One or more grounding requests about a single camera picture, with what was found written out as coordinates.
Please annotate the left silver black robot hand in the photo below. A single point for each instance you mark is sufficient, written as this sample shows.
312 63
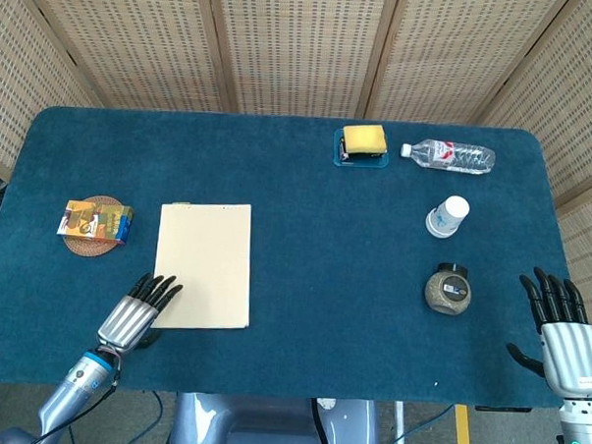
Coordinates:
127 318

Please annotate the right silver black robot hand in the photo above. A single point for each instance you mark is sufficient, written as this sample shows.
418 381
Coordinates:
568 352

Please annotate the beige cover lined notebook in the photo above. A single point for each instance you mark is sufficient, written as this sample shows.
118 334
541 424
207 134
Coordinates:
203 267

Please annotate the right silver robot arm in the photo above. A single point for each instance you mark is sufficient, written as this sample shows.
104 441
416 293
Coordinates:
581 431

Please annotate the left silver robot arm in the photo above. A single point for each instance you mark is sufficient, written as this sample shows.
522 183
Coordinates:
75 384

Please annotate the round woven brown coaster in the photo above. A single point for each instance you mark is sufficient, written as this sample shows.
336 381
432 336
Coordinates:
91 250

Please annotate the colourful yellow cardboard box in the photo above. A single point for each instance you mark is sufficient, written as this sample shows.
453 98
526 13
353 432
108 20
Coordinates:
97 222

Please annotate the round glass jar black lid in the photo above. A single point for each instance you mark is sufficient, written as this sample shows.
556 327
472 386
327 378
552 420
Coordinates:
447 292

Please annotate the blue-grey robot torso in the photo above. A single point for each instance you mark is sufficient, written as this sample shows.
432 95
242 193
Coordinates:
267 424

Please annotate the white paper cup stack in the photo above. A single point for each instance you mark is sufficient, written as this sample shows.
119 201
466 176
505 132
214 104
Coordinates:
446 218

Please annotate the blue carpet table cover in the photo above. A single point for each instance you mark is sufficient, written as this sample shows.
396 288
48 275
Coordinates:
314 262

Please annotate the clear plastic water bottle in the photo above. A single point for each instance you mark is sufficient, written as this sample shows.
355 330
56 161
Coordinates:
451 156

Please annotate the blue plastic tray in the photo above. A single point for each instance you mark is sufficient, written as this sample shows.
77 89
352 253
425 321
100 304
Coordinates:
360 164

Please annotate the black rectangular box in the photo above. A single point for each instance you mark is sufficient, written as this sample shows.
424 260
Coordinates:
365 156

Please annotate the yellow sponge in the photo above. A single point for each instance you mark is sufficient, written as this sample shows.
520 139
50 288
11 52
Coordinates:
363 138

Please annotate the woven wood-framed folding screen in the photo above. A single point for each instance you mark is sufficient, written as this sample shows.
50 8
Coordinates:
303 50

